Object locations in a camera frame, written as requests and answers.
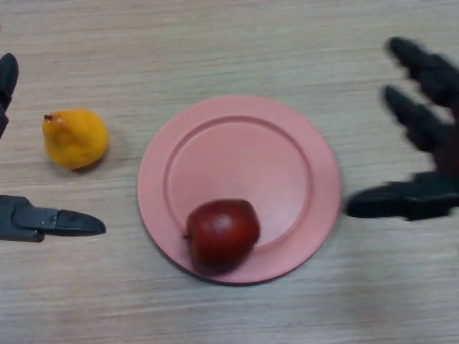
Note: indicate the pink round plate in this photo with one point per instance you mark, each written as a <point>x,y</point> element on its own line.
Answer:
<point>244,157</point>

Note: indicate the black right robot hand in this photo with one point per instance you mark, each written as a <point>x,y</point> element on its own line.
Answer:
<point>430,143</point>

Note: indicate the red apple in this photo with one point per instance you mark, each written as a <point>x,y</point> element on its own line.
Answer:
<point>222,234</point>

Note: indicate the yellow pear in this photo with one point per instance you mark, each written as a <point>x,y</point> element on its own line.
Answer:
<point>75,138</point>

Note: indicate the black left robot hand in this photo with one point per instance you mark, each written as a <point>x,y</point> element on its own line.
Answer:
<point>32,222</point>

